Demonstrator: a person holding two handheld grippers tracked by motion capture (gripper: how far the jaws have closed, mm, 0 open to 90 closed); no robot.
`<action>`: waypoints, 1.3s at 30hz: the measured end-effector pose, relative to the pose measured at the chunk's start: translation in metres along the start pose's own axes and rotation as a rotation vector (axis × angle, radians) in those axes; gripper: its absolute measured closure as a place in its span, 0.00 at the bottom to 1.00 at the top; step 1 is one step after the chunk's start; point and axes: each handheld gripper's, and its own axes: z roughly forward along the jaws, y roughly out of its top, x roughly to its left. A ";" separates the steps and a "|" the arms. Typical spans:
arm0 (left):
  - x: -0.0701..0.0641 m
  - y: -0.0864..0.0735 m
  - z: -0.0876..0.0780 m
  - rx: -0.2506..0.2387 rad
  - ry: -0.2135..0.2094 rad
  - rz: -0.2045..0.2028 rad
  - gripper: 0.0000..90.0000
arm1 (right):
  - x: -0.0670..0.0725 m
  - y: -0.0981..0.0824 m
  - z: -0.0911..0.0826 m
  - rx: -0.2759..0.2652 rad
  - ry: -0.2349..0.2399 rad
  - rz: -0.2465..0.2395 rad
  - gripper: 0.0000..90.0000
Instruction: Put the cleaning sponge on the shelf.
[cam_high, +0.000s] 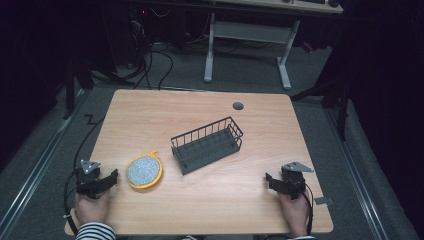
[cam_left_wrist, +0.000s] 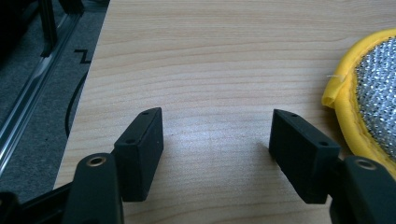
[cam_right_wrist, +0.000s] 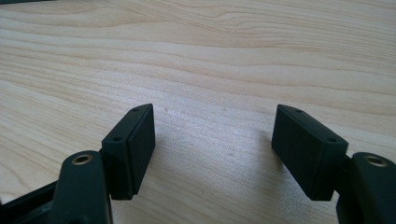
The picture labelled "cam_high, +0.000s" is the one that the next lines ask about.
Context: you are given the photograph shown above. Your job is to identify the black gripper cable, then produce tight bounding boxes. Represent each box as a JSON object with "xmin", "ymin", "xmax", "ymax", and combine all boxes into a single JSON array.
[
  {"xmin": 62, "ymin": 114, "xmax": 105, "ymax": 236},
  {"xmin": 299, "ymin": 181, "xmax": 316, "ymax": 236}
]

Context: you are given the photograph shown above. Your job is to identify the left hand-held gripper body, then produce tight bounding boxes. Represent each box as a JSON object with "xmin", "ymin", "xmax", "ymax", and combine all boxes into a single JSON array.
[{"xmin": 75, "ymin": 159, "xmax": 105, "ymax": 200}]

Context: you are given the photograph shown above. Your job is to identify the dark grey wire basket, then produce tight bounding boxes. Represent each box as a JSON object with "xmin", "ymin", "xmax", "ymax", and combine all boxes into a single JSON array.
[{"xmin": 170, "ymin": 115, "xmax": 245, "ymax": 176}]

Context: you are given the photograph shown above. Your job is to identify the white-legged wooden desk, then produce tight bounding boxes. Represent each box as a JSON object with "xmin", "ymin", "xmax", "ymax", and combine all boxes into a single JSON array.
[{"xmin": 203, "ymin": 0, "xmax": 345, "ymax": 91}]

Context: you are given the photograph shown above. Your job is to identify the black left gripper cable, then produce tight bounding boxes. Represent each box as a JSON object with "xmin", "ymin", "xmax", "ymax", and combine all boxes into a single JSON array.
[{"xmin": 62, "ymin": 114, "xmax": 105, "ymax": 236}]

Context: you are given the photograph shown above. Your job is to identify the person's right hand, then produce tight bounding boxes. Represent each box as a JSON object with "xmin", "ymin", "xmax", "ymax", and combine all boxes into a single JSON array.
[{"xmin": 277, "ymin": 190, "xmax": 312, "ymax": 237}]

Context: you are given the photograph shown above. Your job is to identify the black metal stand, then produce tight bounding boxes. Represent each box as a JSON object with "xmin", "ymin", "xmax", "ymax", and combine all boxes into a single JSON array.
[
  {"xmin": 290, "ymin": 59, "xmax": 354, "ymax": 142},
  {"xmin": 61, "ymin": 49, "xmax": 134, "ymax": 120}
]

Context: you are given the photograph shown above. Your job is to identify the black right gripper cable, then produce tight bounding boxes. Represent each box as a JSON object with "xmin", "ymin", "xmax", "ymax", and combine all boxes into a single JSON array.
[{"xmin": 299, "ymin": 181, "xmax": 316, "ymax": 236}]

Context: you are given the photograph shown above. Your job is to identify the person's left hand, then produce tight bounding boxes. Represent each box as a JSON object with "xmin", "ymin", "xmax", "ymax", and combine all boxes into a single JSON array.
[{"xmin": 74, "ymin": 188, "xmax": 111, "ymax": 226}]

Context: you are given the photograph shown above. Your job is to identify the metal floor rail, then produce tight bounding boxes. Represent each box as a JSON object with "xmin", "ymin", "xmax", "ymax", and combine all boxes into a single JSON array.
[
  {"xmin": 324, "ymin": 107, "xmax": 390, "ymax": 240},
  {"xmin": 0, "ymin": 87, "xmax": 88, "ymax": 231}
]

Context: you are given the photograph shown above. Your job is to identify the round yellow-rimmed scouring pad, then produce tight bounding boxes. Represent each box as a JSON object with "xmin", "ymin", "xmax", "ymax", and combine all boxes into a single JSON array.
[{"xmin": 125, "ymin": 149, "xmax": 164, "ymax": 190}]

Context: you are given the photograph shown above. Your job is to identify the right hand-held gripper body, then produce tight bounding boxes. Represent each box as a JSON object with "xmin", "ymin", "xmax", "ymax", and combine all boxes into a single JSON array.
[{"xmin": 280, "ymin": 161, "xmax": 315, "ymax": 201}]

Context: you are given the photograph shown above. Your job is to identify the black floor cables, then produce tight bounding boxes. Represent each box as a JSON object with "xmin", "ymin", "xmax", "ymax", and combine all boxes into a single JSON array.
[{"xmin": 128, "ymin": 8, "xmax": 214, "ymax": 91}]

